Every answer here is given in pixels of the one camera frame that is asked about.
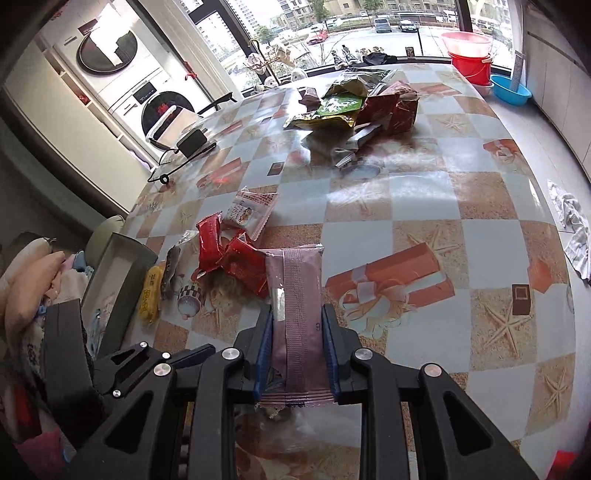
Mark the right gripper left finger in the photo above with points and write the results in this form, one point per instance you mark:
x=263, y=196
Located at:
x=178, y=422

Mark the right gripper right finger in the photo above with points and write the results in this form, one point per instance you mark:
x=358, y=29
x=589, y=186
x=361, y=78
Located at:
x=453, y=437

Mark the pink snack packet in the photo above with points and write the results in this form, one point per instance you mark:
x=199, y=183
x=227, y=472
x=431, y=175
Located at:
x=298, y=373

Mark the brown sausage vacuum pack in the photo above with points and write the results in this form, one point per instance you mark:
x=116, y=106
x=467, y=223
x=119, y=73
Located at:
x=167, y=285

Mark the yellow snack packet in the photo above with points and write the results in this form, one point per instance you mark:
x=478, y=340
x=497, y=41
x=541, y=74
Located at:
x=150, y=294

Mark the white red snack packet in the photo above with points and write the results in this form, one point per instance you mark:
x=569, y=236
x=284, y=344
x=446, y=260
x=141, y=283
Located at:
x=249, y=212

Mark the dark grey storage box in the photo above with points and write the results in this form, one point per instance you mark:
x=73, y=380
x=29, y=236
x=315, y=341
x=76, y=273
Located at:
x=112, y=294

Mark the white cloth on floor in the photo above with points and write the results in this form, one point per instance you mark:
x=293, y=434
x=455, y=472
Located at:
x=575, y=222

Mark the black power adapter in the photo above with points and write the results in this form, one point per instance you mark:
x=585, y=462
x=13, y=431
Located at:
x=191, y=142

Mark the white washing machine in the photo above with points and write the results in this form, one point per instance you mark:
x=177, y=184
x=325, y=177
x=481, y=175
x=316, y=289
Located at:
x=140, y=108

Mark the yellow snack bag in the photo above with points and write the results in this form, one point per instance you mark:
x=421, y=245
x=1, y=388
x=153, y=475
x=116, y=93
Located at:
x=311, y=121

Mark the green snack bag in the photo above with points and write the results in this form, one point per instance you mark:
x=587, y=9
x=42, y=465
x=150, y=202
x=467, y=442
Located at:
x=339, y=104

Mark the red snack bag pile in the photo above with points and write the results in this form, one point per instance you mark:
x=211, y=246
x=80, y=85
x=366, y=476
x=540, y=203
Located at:
x=395, y=108

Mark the white dryer machine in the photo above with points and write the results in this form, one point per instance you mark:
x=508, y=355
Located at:
x=98, y=42

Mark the blue plastic basin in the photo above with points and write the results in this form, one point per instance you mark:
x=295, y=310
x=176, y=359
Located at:
x=501, y=87

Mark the red plastic bucket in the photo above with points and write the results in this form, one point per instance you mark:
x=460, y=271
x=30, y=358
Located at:
x=470, y=54

